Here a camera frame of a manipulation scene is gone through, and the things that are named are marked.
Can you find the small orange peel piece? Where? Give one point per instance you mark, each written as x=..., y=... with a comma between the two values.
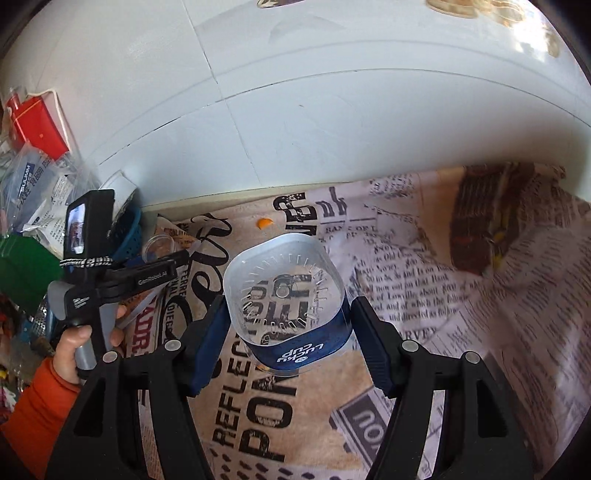
x=264, y=223

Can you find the clear plastic bag blue print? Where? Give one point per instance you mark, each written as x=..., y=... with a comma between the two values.
x=27, y=184

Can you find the clear cup with blue label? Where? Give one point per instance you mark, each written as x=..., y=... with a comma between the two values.
x=295, y=350

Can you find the person's left forearm orange sleeve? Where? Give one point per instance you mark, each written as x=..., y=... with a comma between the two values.
x=37, y=415

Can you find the newspaper print tablecloth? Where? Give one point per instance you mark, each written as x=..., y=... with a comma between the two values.
x=415, y=277

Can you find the green box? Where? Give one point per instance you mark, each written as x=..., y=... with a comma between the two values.
x=23, y=267

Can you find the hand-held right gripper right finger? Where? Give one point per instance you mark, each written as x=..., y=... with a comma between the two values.
x=376, y=353

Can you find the metal grater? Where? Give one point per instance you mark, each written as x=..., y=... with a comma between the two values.
x=41, y=318

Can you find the person's left hand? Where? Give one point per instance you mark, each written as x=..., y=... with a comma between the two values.
x=69, y=346

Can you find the red box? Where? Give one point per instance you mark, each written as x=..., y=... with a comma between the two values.
x=39, y=124

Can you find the small clear plastic cup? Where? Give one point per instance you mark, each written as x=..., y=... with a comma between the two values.
x=159, y=247

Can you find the blue plastic basket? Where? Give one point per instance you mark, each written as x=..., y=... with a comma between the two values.
x=129, y=240

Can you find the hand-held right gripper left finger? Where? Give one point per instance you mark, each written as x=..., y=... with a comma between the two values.
x=207, y=350

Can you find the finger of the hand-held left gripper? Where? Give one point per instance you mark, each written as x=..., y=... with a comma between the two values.
x=173, y=258

